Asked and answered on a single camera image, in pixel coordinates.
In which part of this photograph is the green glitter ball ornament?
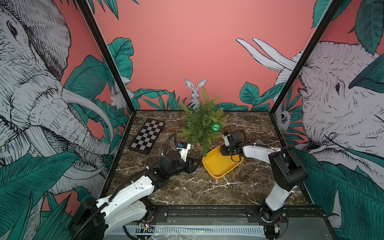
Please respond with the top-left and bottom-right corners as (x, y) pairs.
(211, 122), (222, 132)

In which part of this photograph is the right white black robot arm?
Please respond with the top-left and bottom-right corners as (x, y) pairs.
(220, 130), (309, 223)

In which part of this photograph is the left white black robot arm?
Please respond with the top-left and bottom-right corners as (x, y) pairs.
(69, 142), (196, 240)

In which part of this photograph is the small green christmas tree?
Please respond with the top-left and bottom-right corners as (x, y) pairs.
(178, 88), (229, 157)

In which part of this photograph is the yellow plastic tray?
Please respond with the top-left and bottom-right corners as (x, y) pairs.
(202, 144), (244, 179)

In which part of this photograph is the black white chessboard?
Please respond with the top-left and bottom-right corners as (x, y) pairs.
(129, 118), (165, 155)

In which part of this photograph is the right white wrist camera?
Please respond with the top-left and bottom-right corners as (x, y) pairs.
(223, 134), (231, 147)

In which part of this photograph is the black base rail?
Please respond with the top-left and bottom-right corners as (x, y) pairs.
(150, 205), (326, 225)

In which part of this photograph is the white slotted cable duct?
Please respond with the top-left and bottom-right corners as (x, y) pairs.
(126, 225), (266, 238)

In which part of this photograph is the right black frame post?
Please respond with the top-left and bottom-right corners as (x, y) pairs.
(269, 0), (344, 115)

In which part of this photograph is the black frame post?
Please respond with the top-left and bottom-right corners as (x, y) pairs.
(269, 0), (344, 115)
(74, 0), (137, 114)

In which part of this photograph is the left black frame post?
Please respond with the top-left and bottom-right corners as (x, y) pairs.
(74, 0), (137, 114)

